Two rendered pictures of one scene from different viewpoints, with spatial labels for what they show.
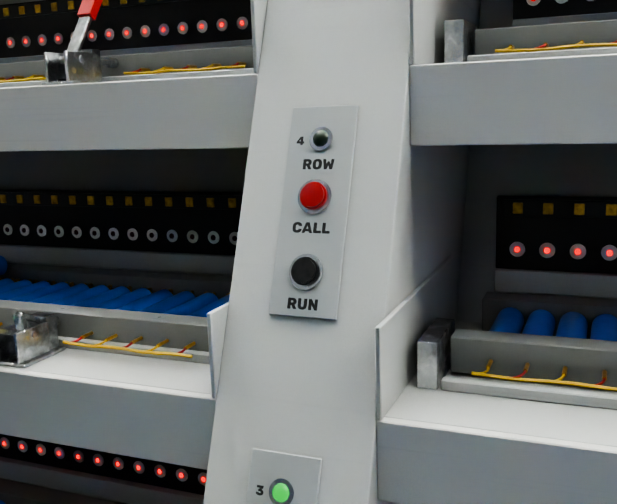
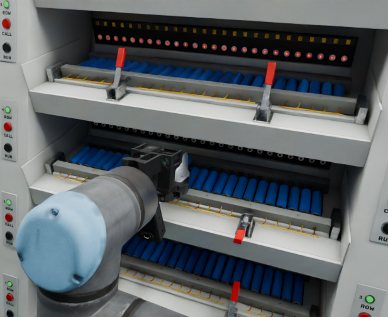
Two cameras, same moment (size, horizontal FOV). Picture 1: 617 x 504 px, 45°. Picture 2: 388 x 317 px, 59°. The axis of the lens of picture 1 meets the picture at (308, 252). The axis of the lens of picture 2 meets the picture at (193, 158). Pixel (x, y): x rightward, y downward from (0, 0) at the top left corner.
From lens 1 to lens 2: 0.41 m
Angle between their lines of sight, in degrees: 23
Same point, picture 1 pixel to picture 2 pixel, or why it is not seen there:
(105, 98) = (289, 136)
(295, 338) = (380, 250)
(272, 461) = (366, 289)
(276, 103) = (380, 157)
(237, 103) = (357, 150)
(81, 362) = (270, 234)
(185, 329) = (312, 223)
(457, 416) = not seen: outside the picture
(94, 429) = (283, 263)
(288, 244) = (381, 216)
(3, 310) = (223, 203)
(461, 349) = not seen: outside the picture
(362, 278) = not seen: outside the picture
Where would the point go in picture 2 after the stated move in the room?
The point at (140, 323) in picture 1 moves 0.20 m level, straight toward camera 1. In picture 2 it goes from (290, 217) to (383, 289)
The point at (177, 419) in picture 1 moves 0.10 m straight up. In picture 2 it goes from (322, 266) to (336, 208)
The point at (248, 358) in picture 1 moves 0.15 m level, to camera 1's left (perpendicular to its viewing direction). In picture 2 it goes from (358, 253) to (262, 246)
